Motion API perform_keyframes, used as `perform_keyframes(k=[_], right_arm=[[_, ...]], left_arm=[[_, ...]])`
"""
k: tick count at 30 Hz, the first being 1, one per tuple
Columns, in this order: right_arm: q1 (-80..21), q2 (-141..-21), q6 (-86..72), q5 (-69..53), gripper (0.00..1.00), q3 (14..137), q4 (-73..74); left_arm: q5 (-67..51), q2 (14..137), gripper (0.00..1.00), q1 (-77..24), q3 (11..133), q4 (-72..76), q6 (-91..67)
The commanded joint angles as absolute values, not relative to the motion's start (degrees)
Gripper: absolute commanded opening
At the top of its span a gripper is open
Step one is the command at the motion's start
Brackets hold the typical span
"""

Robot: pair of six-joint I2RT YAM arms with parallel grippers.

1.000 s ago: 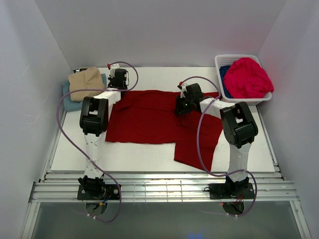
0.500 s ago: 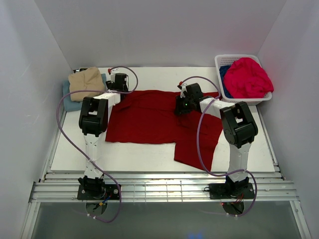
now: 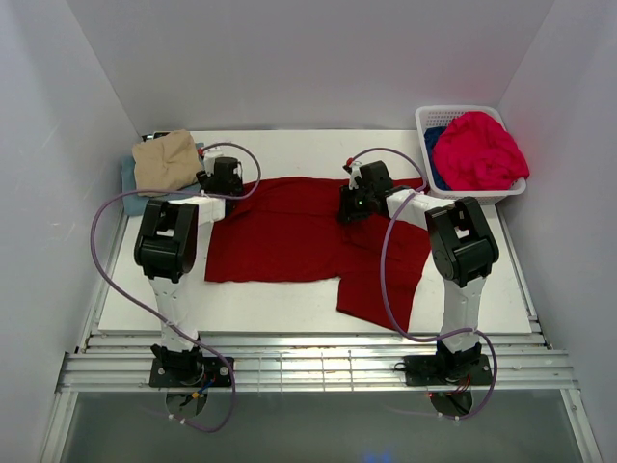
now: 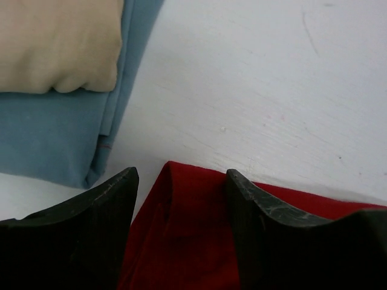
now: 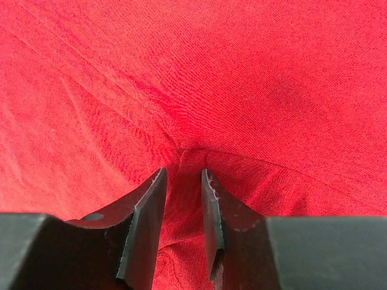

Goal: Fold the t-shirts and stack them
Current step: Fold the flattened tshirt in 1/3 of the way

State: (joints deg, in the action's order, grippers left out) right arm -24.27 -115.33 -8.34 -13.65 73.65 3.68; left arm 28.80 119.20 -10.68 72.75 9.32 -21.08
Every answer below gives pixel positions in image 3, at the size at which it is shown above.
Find dark red t shirt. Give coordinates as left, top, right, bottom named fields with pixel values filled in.
left=204, top=177, right=430, bottom=329

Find aluminium rail frame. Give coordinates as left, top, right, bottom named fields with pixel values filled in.
left=40, top=209, right=603, bottom=462

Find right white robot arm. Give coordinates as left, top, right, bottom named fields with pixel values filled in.
left=338, top=159, right=499, bottom=388

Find dark blue t shirt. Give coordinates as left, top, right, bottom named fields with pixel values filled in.
left=424, top=126, right=451, bottom=191

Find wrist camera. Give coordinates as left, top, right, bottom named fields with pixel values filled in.
left=343, top=158, right=363, bottom=190
left=198, top=148, right=224, bottom=175

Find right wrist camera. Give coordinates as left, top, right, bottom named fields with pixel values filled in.
left=343, top=158, right=363, bottom=190

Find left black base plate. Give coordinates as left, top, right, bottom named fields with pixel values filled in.
left=148, top=357, right=231, bottom=389

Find pink crumpled t shirt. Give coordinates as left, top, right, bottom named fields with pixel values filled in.
left=432, top=111, right=530, bottom=191

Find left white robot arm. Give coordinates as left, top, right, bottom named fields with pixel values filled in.
left=134, top=153, right=244, bottom=391

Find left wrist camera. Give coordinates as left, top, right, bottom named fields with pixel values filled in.
left=198, top=148, right=224, bottom=175

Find folded beige t shirt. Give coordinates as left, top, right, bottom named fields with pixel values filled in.
left=132, top=129, right=202, bottom=197

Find white plastic basket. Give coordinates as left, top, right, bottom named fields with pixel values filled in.
left=415, top=104, right=526, bottom=204

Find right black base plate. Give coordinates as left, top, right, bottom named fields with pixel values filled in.
left=402, top=355, right=494, bottom=388

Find folded light blue t shirt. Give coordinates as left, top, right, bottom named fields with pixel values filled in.
left=120, top=142, right=209, bottom=217

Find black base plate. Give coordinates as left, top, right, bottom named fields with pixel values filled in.
left=402, top=355, right=494, bottom=388
left=148, top=357, right=231, bottom=389

